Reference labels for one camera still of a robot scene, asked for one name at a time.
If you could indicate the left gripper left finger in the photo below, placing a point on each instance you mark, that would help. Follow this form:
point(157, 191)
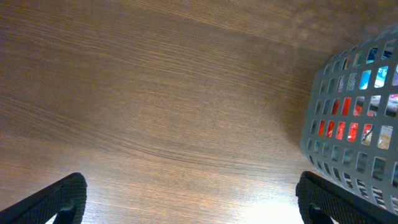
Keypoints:
point(63, 200)

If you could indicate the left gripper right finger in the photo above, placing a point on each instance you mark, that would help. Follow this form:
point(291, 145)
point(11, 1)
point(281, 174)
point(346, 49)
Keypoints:
point(321, 201)

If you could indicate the grey plastic shopping basket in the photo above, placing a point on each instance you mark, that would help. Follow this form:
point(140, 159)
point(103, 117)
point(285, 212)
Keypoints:
point(365, 171)

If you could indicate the red brown pasta packet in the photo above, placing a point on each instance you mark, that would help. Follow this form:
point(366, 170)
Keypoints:
point(357, 119)

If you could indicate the multicolour tissue pack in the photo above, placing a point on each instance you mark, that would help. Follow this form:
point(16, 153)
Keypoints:
point(366, 82)

